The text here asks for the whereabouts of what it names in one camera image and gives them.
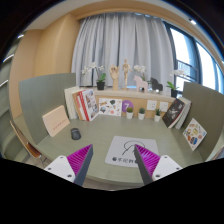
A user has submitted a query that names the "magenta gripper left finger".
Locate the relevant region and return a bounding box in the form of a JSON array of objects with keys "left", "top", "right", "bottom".
[{"left": 45, "top": 144, "right": 93, "bottom": 186}]

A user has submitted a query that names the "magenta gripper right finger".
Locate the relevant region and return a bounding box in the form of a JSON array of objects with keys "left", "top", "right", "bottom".
[{"left": 134, "top": 145, "right": 182, "bottom": 185}]

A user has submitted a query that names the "black computer mouse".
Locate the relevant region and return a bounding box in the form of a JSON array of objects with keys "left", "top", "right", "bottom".
[{"left": 71, "top": 128, "right": 81, "bottom": 140}]

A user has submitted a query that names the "white printed mouse pad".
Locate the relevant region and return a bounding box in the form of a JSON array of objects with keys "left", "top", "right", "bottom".
[{"left": 105, "top": 136, "right": 158, "bottom": 168}]

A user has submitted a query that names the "right small potted plant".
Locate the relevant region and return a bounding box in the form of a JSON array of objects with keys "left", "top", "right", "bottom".
[{"left": 154, "top": 109, "right": 161, "bottom": 122}]

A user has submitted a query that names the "small potted plant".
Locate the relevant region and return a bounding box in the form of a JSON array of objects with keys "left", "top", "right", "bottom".
[
  {"left": 138, "top": 108, "right": 145, "bottom": 120},
  {"left": 126, "top": 107, "right": 133, "bottom": 119},
  {"left": 154, "top": 109, "right": 161, "bottom": 122}
]

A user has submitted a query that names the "beige cardboard card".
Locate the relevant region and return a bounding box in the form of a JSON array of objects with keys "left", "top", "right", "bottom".
[{"left": 42, "top": 105, "right": 70, "bottom": 137}]

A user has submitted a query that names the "wooden chair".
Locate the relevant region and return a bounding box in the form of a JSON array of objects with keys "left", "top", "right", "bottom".
[{"left": 10, "top": 121, "right": 45, "bottom": 167}]

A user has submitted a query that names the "white colourful picture book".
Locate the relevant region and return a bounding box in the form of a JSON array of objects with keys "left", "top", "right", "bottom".
[{"left": 183, "top": 119, "right": 207, "bottom": 150}]

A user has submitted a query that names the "middle small potted plant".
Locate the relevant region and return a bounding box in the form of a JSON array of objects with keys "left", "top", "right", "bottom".
[{"left": 138, "top": 108, "right": 145, "bottom": 120}]

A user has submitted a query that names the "left small potted plant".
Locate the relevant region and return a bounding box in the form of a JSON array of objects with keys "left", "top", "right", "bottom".
[{"left": 126, "top": 107, "right": 133, "bottom": 119}]

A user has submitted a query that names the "dark cover book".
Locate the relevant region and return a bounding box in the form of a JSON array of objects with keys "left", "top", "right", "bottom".
[{"left": 162, "top": 99, "right": 185, "bottom": 128}]

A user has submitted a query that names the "green right desk partition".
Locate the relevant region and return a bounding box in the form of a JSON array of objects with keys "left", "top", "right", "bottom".
[{"left": 182, "top": 82, "right": 224, "bottom": 161}]

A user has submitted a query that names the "green desk partition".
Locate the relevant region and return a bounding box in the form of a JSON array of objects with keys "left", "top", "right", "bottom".
[
  {"left": 182, "top": 82, "right": 224, "bottom": 161},
  {"left": 19, "top": 73, "right": 76, "bottom": 144}
]

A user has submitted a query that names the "purple round number sign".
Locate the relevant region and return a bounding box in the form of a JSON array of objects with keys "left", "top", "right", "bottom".
[{"left": 122, "top": 100, "right": 133, "bottom": 112}]

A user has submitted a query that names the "colourful illustrated card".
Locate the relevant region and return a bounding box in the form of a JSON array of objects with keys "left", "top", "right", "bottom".
[{"left": 99, "top": 98, "right": 122, "bottom": 116}]

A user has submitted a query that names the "red and white book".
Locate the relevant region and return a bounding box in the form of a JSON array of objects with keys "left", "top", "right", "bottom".
[{"left": 72, "top": 89, "right": 99, "bottom": 121}]

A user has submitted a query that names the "white standing book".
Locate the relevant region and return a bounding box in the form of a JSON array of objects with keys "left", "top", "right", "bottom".
[{"left": 64, "top": 86, "right": 81, "bottom": 119}]

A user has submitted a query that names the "green left desk partition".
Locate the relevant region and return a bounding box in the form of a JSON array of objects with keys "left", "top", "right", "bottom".
[{"left": 19, "top": 73, "right": 76, "bottom": 144}]

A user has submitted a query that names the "right white orchid pot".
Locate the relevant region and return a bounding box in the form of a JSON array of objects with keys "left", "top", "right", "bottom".
[{"left": 166, "top": 69, "right": 186, "bottom": 98}]

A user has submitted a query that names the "white orchid pot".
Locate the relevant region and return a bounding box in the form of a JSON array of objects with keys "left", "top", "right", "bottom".
[
  {"left": 166, "top": 69, "right": 186, "bottom": 98},
  {"left": 81, "top": 62, "right": 106, "bottom": 90}
]

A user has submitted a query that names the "pink wooden horse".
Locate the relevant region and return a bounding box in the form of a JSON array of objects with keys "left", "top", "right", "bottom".
[{"left": 134, "top": 76, "right": 148, "bottom": 92}]

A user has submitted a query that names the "left white orchid pot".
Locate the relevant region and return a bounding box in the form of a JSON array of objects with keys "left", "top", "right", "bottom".
[{"left": 81, "top": 62, "right": 106, "bottom": 90}]

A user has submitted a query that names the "middle white orchid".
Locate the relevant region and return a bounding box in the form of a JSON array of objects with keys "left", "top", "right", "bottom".
[{"left": 134, "top": 65, "right": 149, "bottom": 82}]

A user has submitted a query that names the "wooden mannequin figure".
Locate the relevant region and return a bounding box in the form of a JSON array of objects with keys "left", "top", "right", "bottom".
[{"left": 122, "top": 60, "right": 132, "bottom": 82}]

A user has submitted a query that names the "wooden hand model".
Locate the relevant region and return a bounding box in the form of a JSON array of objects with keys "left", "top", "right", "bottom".
[{"left": 109, "top": 65, "right": 119, "bottom": 91}]

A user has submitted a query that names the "grey curtain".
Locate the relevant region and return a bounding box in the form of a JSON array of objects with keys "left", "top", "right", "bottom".
[{"left": 71, "top": 13, "right": 174, "bottom": 86}]

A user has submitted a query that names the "white wall socket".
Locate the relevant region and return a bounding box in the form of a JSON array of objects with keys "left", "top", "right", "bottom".
[
  {"left": 159, "top": 102, "right": 168, "bottom": 112},
  {"left": 147, "top": 100, "right": 157, "bottom": 110}
]

